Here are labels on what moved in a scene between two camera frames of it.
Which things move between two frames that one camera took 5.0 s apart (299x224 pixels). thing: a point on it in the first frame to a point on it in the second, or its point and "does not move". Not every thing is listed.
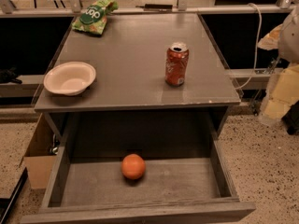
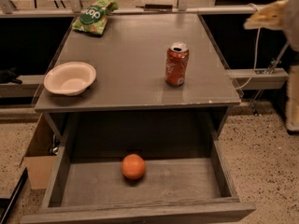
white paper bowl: [68, 77] does not move
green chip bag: [92, 19] does not move
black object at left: [7, 76] does not move
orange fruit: [133, 166] does not move
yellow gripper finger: [284, 91] to [292, 99]
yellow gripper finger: [271, 40] to [270, 17]
